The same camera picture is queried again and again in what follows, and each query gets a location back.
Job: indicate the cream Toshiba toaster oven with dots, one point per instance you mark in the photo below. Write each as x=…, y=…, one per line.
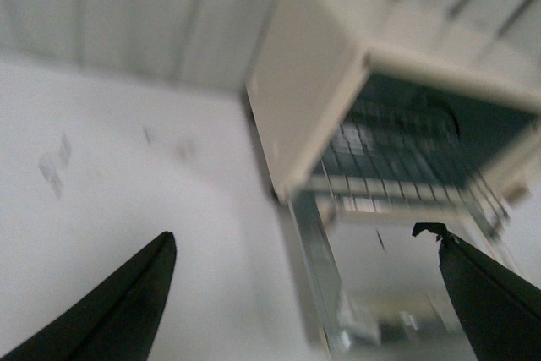
x=317, y=54

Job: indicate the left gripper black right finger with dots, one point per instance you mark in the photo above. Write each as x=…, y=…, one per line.
x=498, y=310

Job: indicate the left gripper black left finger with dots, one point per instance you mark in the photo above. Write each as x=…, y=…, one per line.
x=118, y=319

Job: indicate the grey-white curtain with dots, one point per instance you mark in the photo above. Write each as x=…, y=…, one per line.
x=213, y=42

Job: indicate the wire oven rack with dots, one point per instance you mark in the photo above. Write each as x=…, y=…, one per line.
x=399, y=157

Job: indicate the cream glass oven door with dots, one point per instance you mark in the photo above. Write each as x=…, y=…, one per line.
x=377, y=289

